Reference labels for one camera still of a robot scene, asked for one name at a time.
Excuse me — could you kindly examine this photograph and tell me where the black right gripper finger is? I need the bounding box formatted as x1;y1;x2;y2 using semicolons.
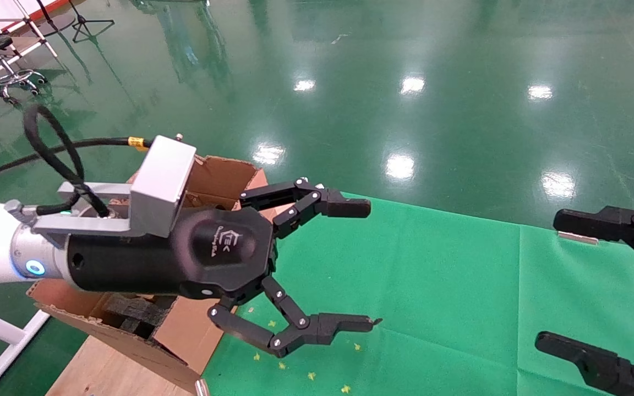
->
535;332;634;396
553;205;634;278

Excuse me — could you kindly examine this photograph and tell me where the green table cloth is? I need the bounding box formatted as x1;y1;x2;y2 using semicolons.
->
201;192;634;396

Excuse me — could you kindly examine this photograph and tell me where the white metal rack frame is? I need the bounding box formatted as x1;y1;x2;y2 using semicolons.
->
0;0;59;113

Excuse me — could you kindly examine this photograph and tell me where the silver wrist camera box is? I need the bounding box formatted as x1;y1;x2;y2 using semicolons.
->
34;134;197;238

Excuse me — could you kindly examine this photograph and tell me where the black tripod stand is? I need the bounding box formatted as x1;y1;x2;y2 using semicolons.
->
67;0;115;43

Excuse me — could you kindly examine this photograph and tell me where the black round-base stand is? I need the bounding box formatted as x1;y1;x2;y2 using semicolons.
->
34;0;75;36

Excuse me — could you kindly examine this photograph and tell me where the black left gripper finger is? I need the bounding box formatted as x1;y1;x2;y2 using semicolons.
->
209;275;382;357
239;177;372;238

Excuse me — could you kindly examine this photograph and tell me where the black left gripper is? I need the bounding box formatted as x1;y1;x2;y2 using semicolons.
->
67;206;280;301

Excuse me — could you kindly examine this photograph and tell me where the black foam block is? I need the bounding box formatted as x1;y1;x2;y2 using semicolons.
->
101;293;177;337

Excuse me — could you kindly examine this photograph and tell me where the large open cardboard carton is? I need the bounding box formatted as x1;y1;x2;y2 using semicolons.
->
26;156;269;392

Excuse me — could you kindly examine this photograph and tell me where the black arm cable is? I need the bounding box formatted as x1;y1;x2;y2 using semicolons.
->
0;103;154;218

